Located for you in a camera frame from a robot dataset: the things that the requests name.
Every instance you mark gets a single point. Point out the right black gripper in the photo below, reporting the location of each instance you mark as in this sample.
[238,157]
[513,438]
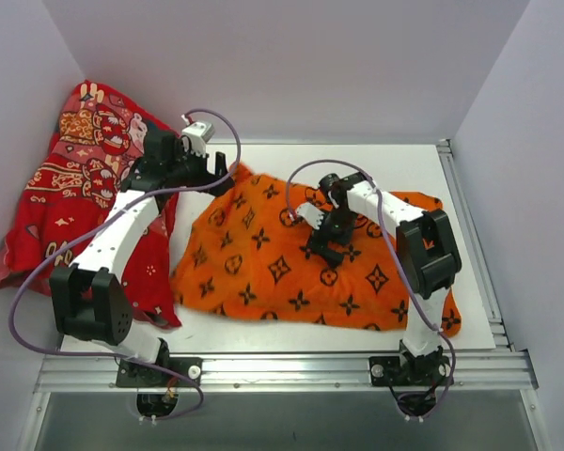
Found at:
[323,245]

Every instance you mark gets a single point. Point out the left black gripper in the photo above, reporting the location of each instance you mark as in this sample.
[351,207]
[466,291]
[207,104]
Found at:
[211,174]

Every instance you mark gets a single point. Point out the orange black patterned pillowcase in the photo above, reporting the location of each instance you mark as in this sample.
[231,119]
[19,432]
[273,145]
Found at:
[245,259]

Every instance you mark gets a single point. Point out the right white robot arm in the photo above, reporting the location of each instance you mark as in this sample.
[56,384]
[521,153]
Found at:
[422,246]

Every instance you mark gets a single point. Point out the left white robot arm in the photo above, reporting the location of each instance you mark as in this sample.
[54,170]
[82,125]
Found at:
[88,297]

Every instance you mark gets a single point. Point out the red cartoon patterned pillow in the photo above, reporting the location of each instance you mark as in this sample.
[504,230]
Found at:
[98,136]

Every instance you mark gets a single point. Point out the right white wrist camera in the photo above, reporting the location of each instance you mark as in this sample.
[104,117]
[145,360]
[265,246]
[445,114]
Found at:
[311,214]

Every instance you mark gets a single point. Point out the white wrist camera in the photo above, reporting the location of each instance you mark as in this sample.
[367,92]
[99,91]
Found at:
[311,214]
[195,136]

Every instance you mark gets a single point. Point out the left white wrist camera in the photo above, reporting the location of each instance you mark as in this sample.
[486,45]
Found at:
[195,136]

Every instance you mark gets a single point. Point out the aluminium side rail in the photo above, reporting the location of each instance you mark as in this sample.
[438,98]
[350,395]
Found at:
[483,327]

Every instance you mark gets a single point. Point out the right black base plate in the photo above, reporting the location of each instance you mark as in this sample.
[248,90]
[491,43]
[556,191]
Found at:
[398,370]

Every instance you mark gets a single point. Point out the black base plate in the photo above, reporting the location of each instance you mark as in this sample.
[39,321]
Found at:
[133,375]
[398,370]

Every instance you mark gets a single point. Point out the aluminium front rail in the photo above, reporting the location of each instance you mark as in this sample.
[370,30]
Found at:
[288,372]

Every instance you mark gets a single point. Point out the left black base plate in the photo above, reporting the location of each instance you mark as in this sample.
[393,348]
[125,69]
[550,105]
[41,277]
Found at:
[133,375]

